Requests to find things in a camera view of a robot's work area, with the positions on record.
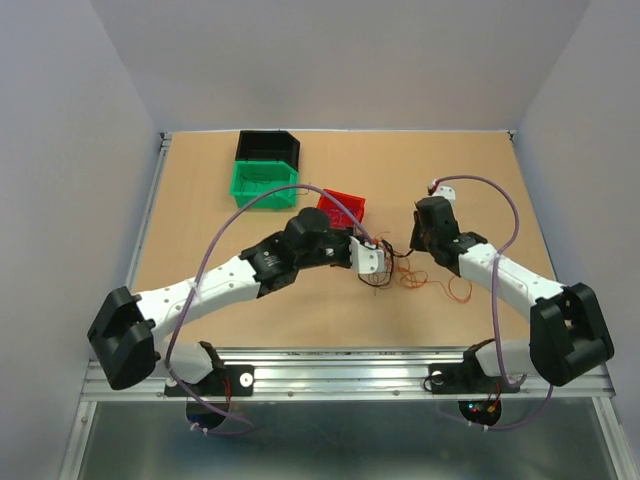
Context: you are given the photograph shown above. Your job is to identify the blue white twisted wire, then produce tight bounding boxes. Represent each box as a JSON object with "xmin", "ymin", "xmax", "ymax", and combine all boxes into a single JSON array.
[{"xmin": 324, "ymin": 207, "xmax": 356, "ymax": 229}]

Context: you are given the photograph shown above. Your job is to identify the black cable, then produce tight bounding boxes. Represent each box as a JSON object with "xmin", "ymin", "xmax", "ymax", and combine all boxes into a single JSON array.
[{"xmin": 357, "ymin": 239, "xmax": 416, "ymax": 291}]

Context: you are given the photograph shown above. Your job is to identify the orange wire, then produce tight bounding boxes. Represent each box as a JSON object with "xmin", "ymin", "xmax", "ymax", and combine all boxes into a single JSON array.
[{"xmin": 374, "ymin": 229, "xmax": 476, "ymax": 304}]

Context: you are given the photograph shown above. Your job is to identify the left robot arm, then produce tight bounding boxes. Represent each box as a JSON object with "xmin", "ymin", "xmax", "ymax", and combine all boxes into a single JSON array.
[{"xmin": 87, "ymin": 207, "xmax": 358, "ymax": 394}]

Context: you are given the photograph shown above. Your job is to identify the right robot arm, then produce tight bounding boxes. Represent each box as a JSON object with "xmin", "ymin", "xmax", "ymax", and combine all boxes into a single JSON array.
[{"xmin": 410, "ymin": 196, "xmax": 614, "ymax": 390}]

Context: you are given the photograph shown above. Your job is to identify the red bin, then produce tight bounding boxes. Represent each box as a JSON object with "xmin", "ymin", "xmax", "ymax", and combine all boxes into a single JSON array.
[{"xmin": 316, "ymin": 188, "xmax": 367, "ymax": 231}]

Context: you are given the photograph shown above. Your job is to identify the green bin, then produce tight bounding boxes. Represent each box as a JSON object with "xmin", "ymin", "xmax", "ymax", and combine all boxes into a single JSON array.
[{"xmin": 230, "ymin": 161, "xmax": 298, "ymax": 210}]

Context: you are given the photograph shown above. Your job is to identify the black bin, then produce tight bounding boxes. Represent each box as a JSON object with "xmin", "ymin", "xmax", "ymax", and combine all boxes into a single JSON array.
[{"xmin": 235, "ymin": 130, "xmax": 300, "ymax": 171}]

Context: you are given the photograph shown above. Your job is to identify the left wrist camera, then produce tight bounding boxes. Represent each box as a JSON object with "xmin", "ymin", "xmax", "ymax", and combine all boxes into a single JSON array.
[{"xmin": 350, "ymin": 236, "xmax": 386, "ymax": 275}]

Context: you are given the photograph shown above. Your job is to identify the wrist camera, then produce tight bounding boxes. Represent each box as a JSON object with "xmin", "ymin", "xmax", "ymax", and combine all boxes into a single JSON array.
[
  {"xmin": 428, "ymin": 184, "xmax": 456, "ymax": 205},
  {"xmin": 350, "ymin": 236, "xmax": 386, "ymax": 275}
]

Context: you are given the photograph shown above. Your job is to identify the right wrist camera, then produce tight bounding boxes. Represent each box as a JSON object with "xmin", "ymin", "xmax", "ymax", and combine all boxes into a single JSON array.
[{"xmin": 428, "ymin": 184, "xmax": 456, "ymax": 205}]

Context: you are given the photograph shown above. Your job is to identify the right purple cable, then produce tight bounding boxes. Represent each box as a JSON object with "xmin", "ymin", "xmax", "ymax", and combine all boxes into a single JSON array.
[{"xmin": 432, "ymin": 174, "xmax": 555, "ymax": 434}]

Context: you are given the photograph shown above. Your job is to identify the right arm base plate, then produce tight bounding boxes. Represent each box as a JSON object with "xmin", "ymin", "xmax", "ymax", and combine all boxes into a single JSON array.
[{"xmin": 426, "ymin": 362, "xmax": 520, "ymax": 395}]

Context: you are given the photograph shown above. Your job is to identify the aluminium rail frame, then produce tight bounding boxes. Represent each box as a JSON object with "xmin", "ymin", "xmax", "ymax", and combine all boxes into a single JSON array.
[{"xmin": 59, "ymin": 130, "xmax": 640, "ymax": 480}]

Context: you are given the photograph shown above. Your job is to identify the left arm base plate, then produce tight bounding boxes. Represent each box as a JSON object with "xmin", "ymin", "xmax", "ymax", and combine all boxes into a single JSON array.
[{"xmin": 189, "ymin": 364, "xmax": 255, "ymax": 397}]

